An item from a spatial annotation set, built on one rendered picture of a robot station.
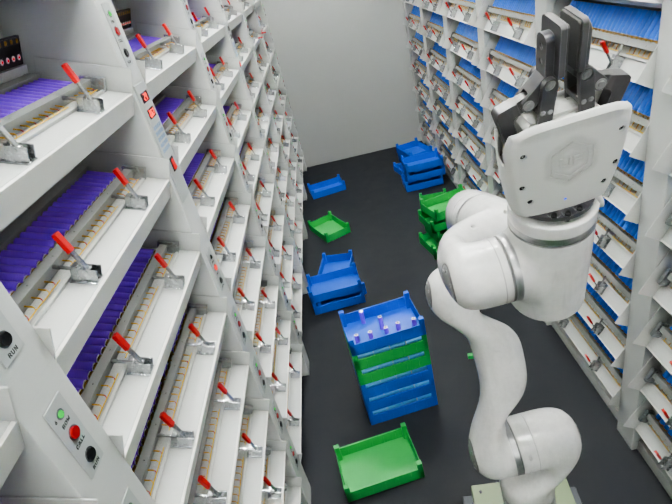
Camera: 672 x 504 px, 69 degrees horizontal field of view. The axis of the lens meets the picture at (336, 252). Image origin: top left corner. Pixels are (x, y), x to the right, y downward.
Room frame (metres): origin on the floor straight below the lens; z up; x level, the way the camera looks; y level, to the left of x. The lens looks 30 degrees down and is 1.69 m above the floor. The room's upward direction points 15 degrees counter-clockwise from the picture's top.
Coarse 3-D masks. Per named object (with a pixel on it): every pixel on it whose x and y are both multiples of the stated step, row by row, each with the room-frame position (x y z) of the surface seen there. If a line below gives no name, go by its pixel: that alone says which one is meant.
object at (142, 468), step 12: (192, 312) 1.08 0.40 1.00; (180, 336) 0.98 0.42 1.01; (180, 348) 0.94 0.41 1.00; (180, 360) 0.90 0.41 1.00; (168, 372) 0.86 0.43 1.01; (168, 384) 0.82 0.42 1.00; (168, 396) 0.79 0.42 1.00; (156, 408) 0.76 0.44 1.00; (168, 408) 0.77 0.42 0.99; (156, 420) 0.72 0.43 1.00; (156, 432) 0.70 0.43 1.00; (144, 444) 0.67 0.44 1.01; (144, 456) 0.64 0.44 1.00; (144, 468) 0.62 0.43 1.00; (144, 480) 0.60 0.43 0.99
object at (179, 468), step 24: (216, 312) 1.11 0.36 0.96; (192, 336) 1.01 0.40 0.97; (216, 336) 1.01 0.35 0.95; (216, 360) 0.94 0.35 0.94; (192, 384) 0.85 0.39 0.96; (192, 408) 0.78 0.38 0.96; (168, 432) 0.72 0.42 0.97; (168, 456) 0.66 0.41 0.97; (192, 456) 0.66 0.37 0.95; (168, 480) 0.61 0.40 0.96
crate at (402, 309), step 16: (384, 304) 1.63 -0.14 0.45; (400, 304) 1.63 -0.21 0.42; (352, 320) 1.62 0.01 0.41; (368, 320) 1.60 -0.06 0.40; (384, 320) 1.58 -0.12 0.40; (400, 320) 1.55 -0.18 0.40; (416, 320) 1.53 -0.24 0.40; (352, 336) 1.53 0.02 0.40; (368, 336) 1.51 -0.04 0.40; (384, 336) 1.43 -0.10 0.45; (400, 336) 1.43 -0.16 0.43; (416, 336) 1.44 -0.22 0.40; (352, 352) 1.42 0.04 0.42
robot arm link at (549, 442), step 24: (552, 408) 0.70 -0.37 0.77; (528, 432) 0.65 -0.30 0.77; (552, 432) 0.64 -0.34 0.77; (576, 432) 0.64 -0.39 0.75; (528, 456) 0.62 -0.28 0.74; (552, 456) 0.61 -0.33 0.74; (576, 456) 0.61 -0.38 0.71; (504, 480) 0.67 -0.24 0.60; (528, 480) 0.64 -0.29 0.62; (552, 480) 0.62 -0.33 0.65
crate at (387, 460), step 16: (400, 432) 1.32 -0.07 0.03; (336, 448) 1.29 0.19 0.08; (352, 448) 1.31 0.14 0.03; (368, 448) 1.31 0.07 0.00; (384, 448) 1.29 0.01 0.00; (400, 448) 1.27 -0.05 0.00; (352, 464) 1.26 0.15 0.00; (368, 464) 1.24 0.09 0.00; (384, 464) 1.22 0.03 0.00; (400, 464) 1.20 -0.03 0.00; (416, 464) 1.14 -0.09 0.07; (352, 480) 1.19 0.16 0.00; (368, 480) 1.17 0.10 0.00; (384, 480) 1.12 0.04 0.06; (400, 480) 1.12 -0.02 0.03; (352, 496) 1.11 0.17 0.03
